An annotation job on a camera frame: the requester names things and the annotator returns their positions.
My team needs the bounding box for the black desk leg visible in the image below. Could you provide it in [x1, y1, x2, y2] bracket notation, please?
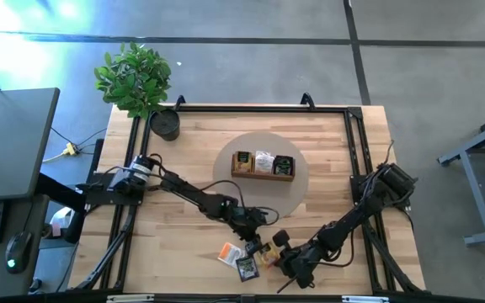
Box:
[62, 209, 87, 245]

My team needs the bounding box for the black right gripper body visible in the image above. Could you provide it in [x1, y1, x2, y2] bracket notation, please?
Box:
[276, 242, 333, 290]

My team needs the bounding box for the green artificial plant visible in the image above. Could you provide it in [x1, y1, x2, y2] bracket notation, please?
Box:
[93, 41, 173, 120]

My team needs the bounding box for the grey metal table frame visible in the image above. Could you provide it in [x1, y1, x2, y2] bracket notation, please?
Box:
[437, 107, 485, 247]

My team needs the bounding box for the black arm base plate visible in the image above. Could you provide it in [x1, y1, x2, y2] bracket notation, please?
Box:
[83, 172, 147, 207]
[349, 174, 412, 210]

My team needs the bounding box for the silver metal bracket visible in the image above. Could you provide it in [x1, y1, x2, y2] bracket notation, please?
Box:
[341, 295, 391, 303]
[106, 294, 156, 303]

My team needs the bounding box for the grey office desk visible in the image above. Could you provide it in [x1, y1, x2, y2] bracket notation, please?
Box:
[0, 87, 61, 300]

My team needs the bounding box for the black computer mouse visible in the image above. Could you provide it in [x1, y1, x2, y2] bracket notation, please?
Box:
[4, 231, 35, 275]

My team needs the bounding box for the black plant pot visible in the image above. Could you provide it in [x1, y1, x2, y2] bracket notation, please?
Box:
[148, 108, 182, 142]

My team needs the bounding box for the yellow mango tea packet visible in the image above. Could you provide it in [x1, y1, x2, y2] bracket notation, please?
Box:
[253, 241, 282, 269]
[234, 151, 254, 174]

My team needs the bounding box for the white pink small object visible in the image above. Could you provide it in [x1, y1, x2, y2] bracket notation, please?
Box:
[50, 206, 76, 237]

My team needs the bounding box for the dark Ahmad tea packet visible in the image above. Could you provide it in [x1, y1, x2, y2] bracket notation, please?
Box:
[273, 154, 296, 177]
[235, 255, 260, 283]

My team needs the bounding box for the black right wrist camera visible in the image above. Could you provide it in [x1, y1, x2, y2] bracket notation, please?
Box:
[272, 228, 293, 250]

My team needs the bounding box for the white orange Tazo tea packet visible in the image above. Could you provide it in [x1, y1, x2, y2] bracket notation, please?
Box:
[253, 150, 276, 175]
[217, 242, 247, 269]

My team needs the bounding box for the wooden three-compartment tea box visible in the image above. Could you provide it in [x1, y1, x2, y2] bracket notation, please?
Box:
[230, 150, 297, 183]

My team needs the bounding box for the round grey table mat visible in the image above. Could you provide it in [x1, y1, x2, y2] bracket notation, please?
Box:
[211, 130, 310, 218]

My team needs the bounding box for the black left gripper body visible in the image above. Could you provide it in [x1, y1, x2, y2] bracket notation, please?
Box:
[225, 204, 269, 239]

